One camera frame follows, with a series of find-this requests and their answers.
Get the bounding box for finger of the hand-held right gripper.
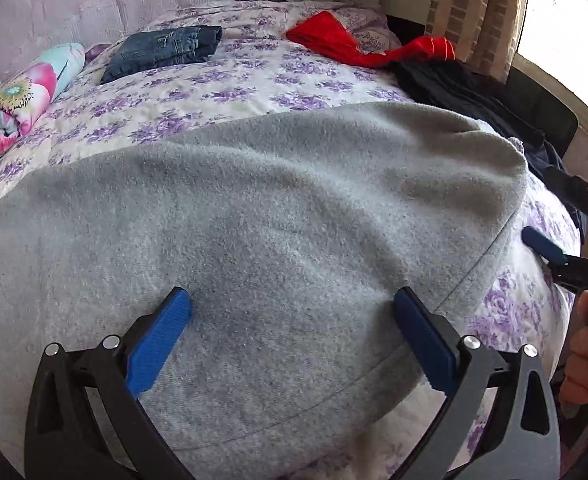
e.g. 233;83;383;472
541;165;588;224
521;226;588;294

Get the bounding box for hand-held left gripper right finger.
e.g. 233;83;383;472
392;286;561;480

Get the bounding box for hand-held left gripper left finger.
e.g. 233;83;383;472
24;286;193;480

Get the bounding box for grey fleece pants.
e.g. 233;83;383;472
0;101;529;467

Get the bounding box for person's right hand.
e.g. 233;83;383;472
559;291;588;407

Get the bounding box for dark navy garment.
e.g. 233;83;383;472
524;139;586;226

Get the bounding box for black ledge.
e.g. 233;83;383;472
501;57;580;156

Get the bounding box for black garment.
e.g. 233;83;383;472
389;60;545;149

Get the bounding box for beige checked curtain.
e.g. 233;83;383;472
424;0;530;84

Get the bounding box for purple floral pillow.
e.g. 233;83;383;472
344;7;403;56

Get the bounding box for folded colourful floral blanket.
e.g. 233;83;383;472
0;42;86;174

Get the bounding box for purple floral bedsheet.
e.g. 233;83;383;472
0;0;583;480

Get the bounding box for red garment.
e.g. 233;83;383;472
285;10;458;69

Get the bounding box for folded blue jeans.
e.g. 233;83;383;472
99;25;224;85

